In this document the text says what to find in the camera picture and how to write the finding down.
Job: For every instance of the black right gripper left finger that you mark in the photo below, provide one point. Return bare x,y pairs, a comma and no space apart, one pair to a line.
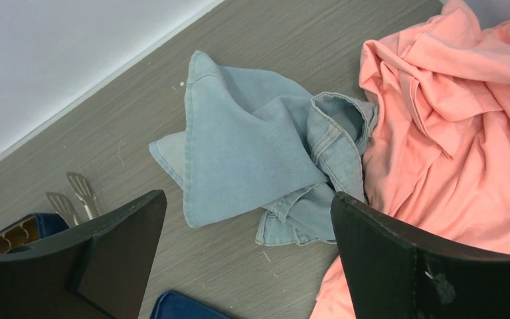
99,269

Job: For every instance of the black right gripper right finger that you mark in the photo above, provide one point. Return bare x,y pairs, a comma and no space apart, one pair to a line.
396,270

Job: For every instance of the blue chocolate tin box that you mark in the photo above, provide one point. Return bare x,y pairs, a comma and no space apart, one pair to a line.
31,228

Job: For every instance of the blue tin lid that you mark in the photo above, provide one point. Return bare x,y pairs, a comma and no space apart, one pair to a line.
174,305

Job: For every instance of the pink cloth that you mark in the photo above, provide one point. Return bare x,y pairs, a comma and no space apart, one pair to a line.
439,156

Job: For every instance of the light blue denim cloth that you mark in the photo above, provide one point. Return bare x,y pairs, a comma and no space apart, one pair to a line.
256,139

